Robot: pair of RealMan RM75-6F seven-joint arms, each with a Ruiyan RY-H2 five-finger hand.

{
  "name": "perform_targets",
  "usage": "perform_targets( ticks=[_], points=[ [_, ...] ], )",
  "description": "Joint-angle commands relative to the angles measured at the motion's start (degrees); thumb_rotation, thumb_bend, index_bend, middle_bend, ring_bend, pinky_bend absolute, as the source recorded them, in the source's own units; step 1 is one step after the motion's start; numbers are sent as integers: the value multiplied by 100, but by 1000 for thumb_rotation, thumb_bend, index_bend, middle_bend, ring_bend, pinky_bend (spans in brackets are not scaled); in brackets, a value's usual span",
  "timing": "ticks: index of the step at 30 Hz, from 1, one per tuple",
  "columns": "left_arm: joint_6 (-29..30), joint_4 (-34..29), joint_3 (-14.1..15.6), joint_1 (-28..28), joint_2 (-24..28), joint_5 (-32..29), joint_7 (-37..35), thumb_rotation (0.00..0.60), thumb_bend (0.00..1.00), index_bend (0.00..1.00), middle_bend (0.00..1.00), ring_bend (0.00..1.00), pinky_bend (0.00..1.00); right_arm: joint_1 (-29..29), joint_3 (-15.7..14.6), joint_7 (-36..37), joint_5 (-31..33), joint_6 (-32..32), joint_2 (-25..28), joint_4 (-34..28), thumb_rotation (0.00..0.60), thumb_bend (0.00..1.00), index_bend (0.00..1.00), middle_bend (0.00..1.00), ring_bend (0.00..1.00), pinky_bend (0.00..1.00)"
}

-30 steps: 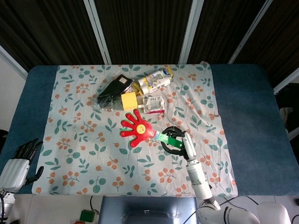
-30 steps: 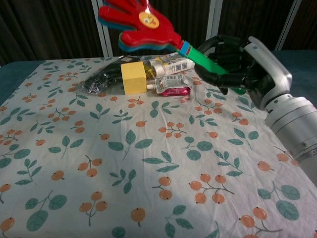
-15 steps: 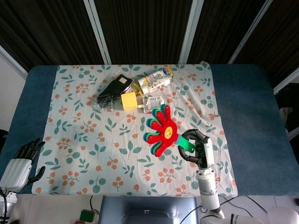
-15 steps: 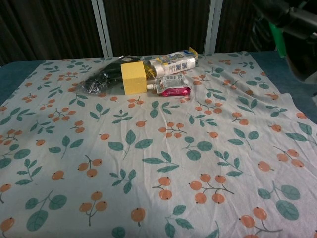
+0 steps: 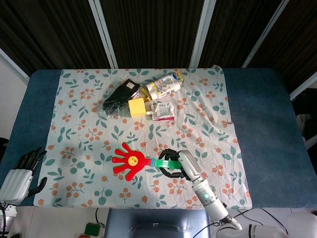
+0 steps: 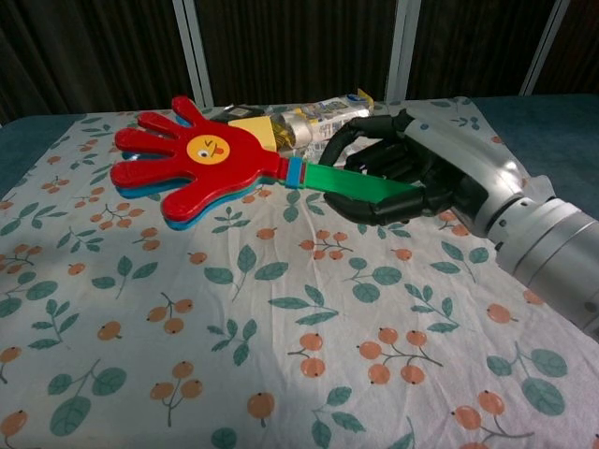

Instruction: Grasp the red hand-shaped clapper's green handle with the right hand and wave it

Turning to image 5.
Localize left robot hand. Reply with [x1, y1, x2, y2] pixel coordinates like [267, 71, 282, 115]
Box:
[0, 147, 48, 206]

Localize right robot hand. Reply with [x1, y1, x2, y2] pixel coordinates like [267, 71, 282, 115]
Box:
[158, 148, 203, 182]

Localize red hand clapper toy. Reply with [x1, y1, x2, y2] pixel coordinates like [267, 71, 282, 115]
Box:
[111, 141, 183, 181]

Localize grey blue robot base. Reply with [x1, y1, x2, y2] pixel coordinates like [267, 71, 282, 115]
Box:
[105, 208, 211, 238]

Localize silver pink drink pouch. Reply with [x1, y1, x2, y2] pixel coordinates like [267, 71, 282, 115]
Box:
[146, 101, 175, 121]

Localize yellow sponge block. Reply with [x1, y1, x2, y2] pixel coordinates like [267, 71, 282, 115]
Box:
[128, 98, 147, 118]

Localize white yellow snack package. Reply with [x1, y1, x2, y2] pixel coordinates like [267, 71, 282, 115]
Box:
[141, 70, 185, 101]

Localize green box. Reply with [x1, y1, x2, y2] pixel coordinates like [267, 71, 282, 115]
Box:
[84, 222, 102, 236]

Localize floral print tablecloth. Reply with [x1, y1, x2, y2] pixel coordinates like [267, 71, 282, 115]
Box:
[33, 68, 253, 210]

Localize black gloves in plastic bag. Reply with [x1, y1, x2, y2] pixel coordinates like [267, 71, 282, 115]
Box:
[95, 78, 143, 119]

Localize black cable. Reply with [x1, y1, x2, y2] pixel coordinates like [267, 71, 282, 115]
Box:
[232, 207, 290, 235]
[95, 208, 105, 228]

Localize white partition frame post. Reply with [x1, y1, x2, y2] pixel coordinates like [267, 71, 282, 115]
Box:
[241, 0, 289, 68]
[289, 69, 317, 100]
[189, 0, 216, 69]
[88, 0, 118, 69]
[0, 48, 30, 85]

